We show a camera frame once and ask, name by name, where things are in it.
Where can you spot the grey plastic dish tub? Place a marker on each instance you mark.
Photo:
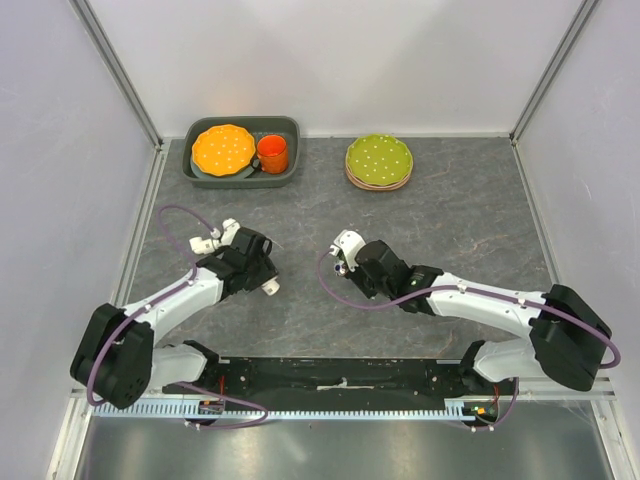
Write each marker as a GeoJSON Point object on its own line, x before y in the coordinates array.
{"type": "Point", "coordinates": [258, 126]}

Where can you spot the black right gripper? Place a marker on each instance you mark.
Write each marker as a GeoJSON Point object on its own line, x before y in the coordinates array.
{"type": "Point", "coordinates": [355, 276]}

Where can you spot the white pvc elbow fitting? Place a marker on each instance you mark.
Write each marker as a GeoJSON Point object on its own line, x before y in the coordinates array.
{"type": "Point", "coordinates": [271, 286]}

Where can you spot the green dotted plate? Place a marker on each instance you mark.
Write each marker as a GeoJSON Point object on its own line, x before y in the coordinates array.
{"type": "Point", "coordinates": [379, 160]}

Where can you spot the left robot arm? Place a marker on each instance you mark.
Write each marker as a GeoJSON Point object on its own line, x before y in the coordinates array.
{"type": "Point", "coordinates": [119, 357]}

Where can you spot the grey slotted cable duct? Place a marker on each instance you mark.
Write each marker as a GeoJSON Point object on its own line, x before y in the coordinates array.
{"type": "Point", "coordinates": [198, 409]}

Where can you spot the pink plate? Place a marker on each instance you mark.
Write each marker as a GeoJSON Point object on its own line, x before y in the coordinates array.
{"type": "Point", "coordinates": [407, 177]}

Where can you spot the tan bottom plate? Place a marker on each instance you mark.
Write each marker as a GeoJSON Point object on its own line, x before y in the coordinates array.
{"type": "Point", "coordinates": [380, 188]}

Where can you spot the teal plate under orange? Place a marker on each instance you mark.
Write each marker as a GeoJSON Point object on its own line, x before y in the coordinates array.
{"type": "Point", "coordinates": [244, 173]}

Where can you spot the white pvc pipe assembly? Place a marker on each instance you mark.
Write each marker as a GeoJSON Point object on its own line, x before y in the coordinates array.
{"type": "Point", "coordinates": [215, 239]}

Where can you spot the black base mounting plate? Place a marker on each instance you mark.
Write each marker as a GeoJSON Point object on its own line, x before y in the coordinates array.
{"type": "Point", "coordinates": [346, 384]}

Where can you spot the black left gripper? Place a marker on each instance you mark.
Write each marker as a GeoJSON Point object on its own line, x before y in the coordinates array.
{"type": "Point", "coordinates": [267, 271]}

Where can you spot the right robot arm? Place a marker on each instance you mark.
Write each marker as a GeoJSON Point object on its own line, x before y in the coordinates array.
{"type": "Point", "coordinates": [554, 334]}

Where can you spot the orange dotted plate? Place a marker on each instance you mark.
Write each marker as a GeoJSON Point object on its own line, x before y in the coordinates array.
{"type": "Point", "coordinates": [223, 149]}

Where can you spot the orange mug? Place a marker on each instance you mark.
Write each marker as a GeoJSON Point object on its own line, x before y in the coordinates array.
{"type": "Point", "coordinates": [271, 155]}

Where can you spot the green plastic water faucet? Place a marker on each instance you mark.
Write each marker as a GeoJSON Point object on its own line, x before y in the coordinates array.
{"type": "Point", "coordinates": [341, 269]}

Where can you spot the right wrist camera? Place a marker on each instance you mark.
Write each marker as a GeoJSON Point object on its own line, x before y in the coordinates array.
{"type": "Point", "coordinates": [345, 247]}

